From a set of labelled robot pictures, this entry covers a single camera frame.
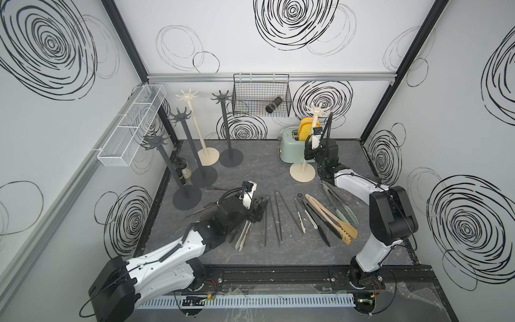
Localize dark grey rack stand back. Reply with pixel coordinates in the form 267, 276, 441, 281
213, 91, 244, 168

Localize dark grey rack stand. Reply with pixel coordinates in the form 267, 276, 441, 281
169, 108, 218, 188
213, 91, 244, 168
146, 135, 202, 211

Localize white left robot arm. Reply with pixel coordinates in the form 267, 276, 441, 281
88, 195, 268, 321

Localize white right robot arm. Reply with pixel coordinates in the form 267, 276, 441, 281
304, 114, 418, 289

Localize slim black tongs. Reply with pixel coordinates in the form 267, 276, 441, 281
273, 190, 304, 251

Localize small steel tongs white tip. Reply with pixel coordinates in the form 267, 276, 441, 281
294, 197, 318, 233

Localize green ringed steel tongs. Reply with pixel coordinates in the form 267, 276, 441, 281
320, 181, 359, 225

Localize tall cream utensil rack stand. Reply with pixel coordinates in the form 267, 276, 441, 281
176, 89, 220, 166

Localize black nylon tongs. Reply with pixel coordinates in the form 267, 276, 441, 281
297, 193, 331, 247

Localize wooden bamboo tongs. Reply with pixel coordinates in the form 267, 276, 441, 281
304, 194, 358, 245

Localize yellow sponge toast slice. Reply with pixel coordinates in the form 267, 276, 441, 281
298, 117, 313, 141

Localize dark grey rack stand middle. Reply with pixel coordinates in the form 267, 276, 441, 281
169, 108, 218, 188

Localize dark grey rack stand front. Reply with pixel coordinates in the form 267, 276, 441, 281
146, 135, 202, 211

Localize small glass jar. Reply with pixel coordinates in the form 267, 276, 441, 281
174, 157, 192, 185

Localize black pepper grinder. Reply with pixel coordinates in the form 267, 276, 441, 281
265, 96, 284, 114

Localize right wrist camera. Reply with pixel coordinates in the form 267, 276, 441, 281
311, 127, 323, 150

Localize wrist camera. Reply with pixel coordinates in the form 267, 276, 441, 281
240, 181, 257, 199
311, 127, 323, 150

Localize steel wire tongs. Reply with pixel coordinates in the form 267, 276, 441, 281
185, 186, 229, 218

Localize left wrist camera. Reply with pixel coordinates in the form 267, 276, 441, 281
240, 181, 257, 199

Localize black wire wall basket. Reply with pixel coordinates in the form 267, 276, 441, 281
231, 73, 292, 118

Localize grey cable duct strip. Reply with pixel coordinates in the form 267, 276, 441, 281
139, 294, 355, 310

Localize white wire wall basket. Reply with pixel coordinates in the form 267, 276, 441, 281
97, 84, 166, 167

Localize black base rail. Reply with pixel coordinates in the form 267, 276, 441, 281
203, 264, 438, 291

